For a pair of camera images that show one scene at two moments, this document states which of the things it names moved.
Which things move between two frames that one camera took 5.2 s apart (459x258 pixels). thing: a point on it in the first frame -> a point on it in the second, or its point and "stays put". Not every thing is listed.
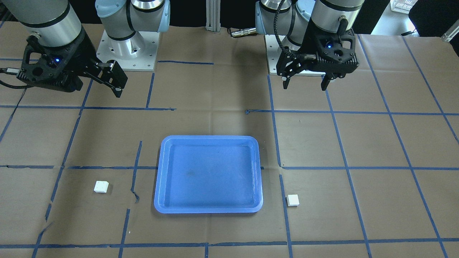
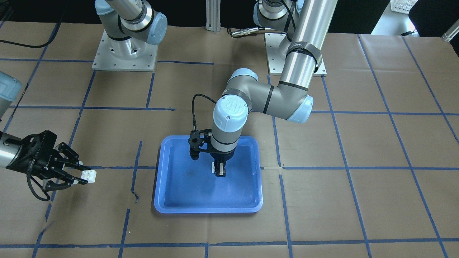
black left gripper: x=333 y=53 -> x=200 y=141
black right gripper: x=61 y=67 -> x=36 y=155
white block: x=101 y=186 -> x=90 y=175
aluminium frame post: x=213 y=11 stays put
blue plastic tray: x=208 y=174 stays put
